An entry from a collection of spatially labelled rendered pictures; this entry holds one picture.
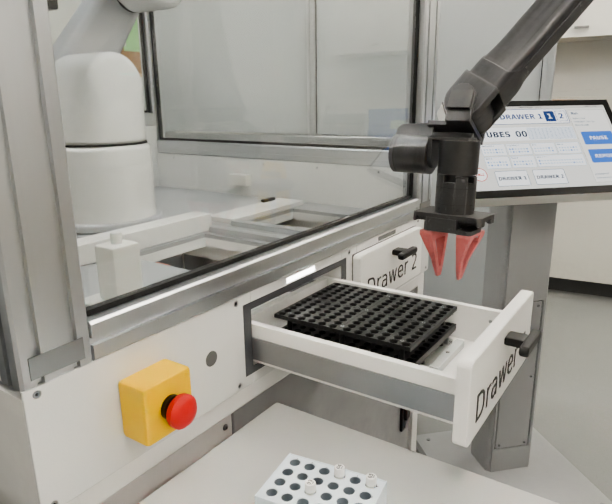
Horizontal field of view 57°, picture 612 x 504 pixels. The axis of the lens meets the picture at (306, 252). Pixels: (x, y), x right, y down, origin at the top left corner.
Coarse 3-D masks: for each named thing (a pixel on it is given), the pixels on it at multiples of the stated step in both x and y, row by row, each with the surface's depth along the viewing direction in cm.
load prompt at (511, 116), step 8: (504, 112) 156; (512, 112) 156; (520, 112) 157; (528, 112) 157; (536, 112) 158; (544, 112) 158; (552, 112) 158; (560, 112) 159; (504, 120) 155; (512, 120) 155; (520, 120) 155; (528, 120) 156; (536, 120) 156; (544, 120) 157; (552, 120) 157; (560, 120) 158; (568, 120) 158
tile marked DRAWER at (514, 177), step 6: (498, 174) 146; (504, 174) 146; (510, 174) 147; (516, 174) 147; (522, 174) 147; (498, 180) 145; (504, 180) 146; (510, 180) 146; (516, 180) 146; (522, 180) 147; (528, 180) 147; (504, 186) 145
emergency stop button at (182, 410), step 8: (176, 400) 62; (184, 400) 62; (192, 400) 63; (168, 408) 62; (176, 408) 61; (184, 408) 62; (192, 408) 63; (168, 416) 61; (176, 416) 61; (184, 416) 62; (192, 416) 63; (176, 424) 62; (184, 424) 62
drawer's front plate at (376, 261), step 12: (420, 228) 126; (396, 240) 116; (408, 240) 121; (420, 240) 127; (360, 252) 107; (372, 252) 108; (384, 252) 112; (420, 252) 128; (360, 264) 104; (372, 264) 108; (384, 264) 113; (396, 264) 118; (408, 264) 123; (420, 264) 129; (360, 276) 105; (372, 276) 109; (384, 276) 114; (396, 276) 119; (408, 276) 124
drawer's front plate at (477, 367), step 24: (504, 312) 76; (528, 312) 84; (480, 336) 69; (504, 336) 73; (480, 360) 64; (504, 360) 75; (456, 384) 63; (480, 384) 66; (504, 384) 77; (456, 408) 64; (480, 408) 68; (456, 432) 65
